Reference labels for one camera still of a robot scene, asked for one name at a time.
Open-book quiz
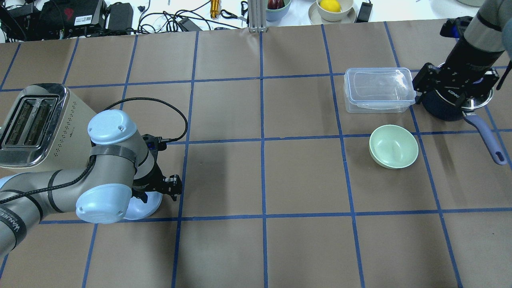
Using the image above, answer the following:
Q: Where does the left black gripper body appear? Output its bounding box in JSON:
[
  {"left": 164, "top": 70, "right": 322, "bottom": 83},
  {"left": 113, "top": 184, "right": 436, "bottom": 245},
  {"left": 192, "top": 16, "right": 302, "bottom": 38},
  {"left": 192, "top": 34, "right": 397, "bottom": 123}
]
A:
[{"left": 132, "top": 154, "right": 168, "bottom": 200}]

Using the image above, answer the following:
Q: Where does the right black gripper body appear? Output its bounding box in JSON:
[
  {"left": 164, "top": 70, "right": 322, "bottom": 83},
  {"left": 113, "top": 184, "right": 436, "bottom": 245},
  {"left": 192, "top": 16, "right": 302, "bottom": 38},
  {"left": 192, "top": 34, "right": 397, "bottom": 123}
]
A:
[{"left": 424, "top": 63, "right": 500, "bottom": 109}]

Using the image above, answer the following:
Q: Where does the green bowl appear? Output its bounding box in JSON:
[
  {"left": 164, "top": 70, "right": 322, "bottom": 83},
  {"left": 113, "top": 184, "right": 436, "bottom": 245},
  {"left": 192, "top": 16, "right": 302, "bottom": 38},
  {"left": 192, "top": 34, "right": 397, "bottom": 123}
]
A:
[{"left": 369, "top": 124, "right": 419, "bottom": 170}]

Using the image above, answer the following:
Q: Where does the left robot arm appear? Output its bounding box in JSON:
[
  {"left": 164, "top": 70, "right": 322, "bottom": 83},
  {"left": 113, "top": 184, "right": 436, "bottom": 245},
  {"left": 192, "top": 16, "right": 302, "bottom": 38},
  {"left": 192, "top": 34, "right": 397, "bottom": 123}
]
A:
[{"left": 1, "top": 109, "right": 183, "bottom": 257}]

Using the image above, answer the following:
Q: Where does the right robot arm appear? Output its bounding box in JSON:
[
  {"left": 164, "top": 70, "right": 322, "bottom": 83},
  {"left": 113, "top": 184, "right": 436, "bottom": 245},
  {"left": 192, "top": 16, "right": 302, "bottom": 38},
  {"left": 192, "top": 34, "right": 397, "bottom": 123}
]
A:
[{"left": 413, "top": 0, "right": 512, "bottom": 110}]

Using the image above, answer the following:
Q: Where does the beige bowl with lemon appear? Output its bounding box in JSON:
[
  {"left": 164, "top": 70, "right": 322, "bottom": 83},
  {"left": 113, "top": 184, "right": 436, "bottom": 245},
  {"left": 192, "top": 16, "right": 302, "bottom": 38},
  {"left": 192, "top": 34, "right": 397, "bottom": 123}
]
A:
[{"left": 316, "top": 0, "right": 354, "bottom": 22}]

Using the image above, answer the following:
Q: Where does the blue bowl with fruit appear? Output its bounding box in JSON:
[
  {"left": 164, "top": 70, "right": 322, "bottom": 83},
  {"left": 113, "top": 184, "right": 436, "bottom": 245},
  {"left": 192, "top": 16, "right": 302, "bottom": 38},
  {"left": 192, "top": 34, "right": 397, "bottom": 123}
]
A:
[{"left": 266, "top": 0, "right": 291, "bottom": 22}]

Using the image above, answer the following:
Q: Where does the dark blue saucepan with lid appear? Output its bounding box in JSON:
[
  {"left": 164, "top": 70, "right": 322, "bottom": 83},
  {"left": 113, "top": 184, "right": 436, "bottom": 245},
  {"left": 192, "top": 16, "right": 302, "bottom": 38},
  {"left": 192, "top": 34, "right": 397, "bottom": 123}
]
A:
[{"left": 420, "top": 96, "right": 507, "bottom": 165}]

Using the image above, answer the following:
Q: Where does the clear plastic lidded container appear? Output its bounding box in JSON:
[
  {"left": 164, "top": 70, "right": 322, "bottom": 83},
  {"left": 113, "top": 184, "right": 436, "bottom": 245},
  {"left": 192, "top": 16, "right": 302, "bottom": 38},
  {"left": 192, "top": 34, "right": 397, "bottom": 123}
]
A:
[{"left": 344, "top": 67, "right": 416, "bottom": 114}]

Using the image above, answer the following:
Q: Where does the black power adapter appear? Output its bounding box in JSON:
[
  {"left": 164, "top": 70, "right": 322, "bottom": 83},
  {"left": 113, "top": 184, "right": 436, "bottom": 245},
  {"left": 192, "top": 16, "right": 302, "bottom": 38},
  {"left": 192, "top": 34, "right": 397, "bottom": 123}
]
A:
[{"left": 354, "top": 1, "right": 373, "bottom": 22}]

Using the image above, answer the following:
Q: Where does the cream silver toaster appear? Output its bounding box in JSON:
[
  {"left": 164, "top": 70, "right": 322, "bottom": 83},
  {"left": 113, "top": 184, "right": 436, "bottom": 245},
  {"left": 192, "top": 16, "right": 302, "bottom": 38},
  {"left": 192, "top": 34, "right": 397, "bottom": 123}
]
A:
[{"left": 0, "top": 83, "right": 96, "bottom": 173}]

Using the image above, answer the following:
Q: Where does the beige plate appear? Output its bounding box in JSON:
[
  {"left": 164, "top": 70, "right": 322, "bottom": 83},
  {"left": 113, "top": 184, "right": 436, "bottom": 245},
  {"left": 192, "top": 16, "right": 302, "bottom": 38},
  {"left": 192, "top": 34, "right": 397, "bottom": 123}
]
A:
[{"left": 308, "top": 2, "right": 357, "bottom": 24}]

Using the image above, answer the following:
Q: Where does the black power brick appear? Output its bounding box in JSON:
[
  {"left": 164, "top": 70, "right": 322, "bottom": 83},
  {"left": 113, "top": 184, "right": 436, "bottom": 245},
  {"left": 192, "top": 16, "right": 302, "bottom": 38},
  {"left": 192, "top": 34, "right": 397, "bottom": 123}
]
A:
[{"left": 106, "top": 2, "right": 134, "bottom": 35}]

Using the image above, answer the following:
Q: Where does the black electronics box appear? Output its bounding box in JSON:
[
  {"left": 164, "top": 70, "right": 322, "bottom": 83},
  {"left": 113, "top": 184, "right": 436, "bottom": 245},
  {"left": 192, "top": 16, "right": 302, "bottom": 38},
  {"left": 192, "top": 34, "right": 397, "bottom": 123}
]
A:
[{"left": 35, "top": 0, "right": 107, "bottom": 40}]

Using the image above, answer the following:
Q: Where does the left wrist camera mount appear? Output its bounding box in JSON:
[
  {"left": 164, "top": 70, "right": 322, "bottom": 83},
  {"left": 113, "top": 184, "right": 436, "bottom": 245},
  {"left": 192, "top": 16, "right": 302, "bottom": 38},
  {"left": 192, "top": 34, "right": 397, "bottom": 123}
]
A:
[{"left": 142, "top": 134, "right": 167, "bottom": 153}]

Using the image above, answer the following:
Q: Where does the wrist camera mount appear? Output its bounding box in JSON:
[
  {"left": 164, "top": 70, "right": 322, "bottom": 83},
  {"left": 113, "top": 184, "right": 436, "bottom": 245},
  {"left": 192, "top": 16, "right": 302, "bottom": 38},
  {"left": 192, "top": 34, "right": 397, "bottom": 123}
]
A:
[
  {"left": 142, "top": 134, "right": 167, "bottom": 153},
  {"left": 439, "top": 16, "right": 473, "bottom": 39}
]

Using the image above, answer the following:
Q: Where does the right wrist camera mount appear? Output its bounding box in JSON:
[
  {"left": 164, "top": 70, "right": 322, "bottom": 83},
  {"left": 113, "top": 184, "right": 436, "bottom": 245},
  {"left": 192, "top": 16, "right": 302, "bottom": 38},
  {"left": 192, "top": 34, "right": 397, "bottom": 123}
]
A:
[{"left": 439, "top": 16, "right": 473, "bottom": 39}]

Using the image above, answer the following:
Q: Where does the aluminium frame post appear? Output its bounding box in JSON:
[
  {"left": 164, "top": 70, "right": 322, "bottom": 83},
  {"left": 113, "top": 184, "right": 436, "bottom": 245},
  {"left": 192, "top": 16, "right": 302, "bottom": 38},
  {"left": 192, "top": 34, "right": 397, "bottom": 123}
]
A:
[{"left": 248, "top": 0, "right": 268, "bottom": 33}]

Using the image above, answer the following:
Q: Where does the orange handled tool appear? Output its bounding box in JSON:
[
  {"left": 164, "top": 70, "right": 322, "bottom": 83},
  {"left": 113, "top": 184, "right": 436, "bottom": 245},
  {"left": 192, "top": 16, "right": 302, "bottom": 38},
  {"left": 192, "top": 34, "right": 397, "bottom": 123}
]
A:
[{"left": 210, "top": 0, "right": 220, "bottom": 19}]

